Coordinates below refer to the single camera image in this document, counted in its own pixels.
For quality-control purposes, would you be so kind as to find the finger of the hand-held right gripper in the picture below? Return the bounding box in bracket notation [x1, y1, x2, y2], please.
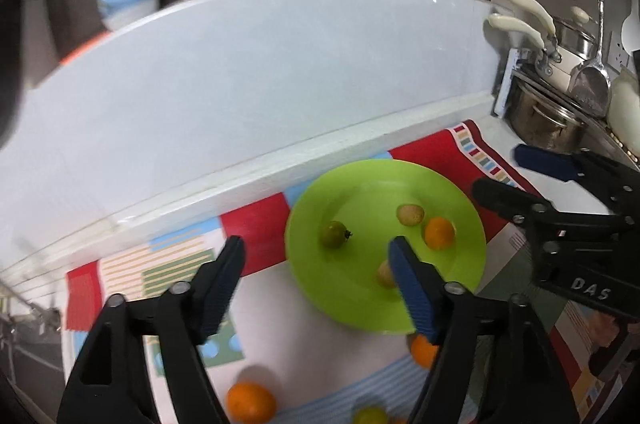
[472, 177, 640, 285]
[514, 144, 640, 217]

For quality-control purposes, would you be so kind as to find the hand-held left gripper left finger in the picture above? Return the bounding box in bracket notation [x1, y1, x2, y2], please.
[56, 235, 247, 424]

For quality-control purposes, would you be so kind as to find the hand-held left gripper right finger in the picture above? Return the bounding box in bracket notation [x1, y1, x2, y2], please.
[387, 236, 581, 424]

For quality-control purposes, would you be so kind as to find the small tan round fruit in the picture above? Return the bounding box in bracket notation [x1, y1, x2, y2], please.
[376, 259, 399, 289]
[397, 203, 426, 228]

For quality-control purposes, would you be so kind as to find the green plate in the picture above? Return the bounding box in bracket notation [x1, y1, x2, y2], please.
[285, 159, 488, 336]

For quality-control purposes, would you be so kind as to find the green apple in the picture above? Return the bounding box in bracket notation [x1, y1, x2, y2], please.
[352, 405, 389, 424]

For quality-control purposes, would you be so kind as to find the person's right hand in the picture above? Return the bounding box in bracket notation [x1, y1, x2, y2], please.
[589, 313, 626, 351]

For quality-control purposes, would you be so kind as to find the large steel pot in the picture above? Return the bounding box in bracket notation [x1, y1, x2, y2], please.
[505, 76, 591, 155]

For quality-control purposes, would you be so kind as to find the colourful patterned cloth mat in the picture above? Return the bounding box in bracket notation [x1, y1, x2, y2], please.
[62, 120, 640, 424]

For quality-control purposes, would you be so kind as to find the white shelf rack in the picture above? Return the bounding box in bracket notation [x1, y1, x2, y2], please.
[492, 50, 640, 169]

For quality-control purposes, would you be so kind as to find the steel spatula hanging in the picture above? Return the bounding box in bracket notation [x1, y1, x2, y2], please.
[569, 0, 613, 119]

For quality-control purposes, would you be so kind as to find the small green tomato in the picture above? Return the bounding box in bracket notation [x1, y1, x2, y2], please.
[320, 220, 353, 249]

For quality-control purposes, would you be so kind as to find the white ceramic pot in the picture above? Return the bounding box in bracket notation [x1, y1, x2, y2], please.
[607, 68, 640, 132]

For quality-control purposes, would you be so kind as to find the steel sink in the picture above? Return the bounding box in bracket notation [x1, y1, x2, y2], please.
[0, 284, 68, 405]

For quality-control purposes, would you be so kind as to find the steel saucepan cream handle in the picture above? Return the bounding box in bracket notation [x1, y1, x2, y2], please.
[487, 12, 573, 79]
[505, 0, 598, 59]

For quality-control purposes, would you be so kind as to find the white wall outlet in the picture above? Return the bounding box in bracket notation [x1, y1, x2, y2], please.
[610, 32, 632, 67]

